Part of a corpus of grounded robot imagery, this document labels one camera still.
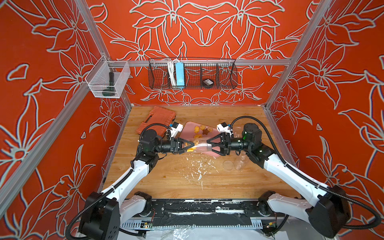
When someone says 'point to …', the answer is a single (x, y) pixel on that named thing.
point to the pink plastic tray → (188, 134)
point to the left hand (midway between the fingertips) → (192, 148)
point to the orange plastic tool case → (158, 115)
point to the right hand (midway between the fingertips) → (209, 145)
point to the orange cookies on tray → (205, 131)
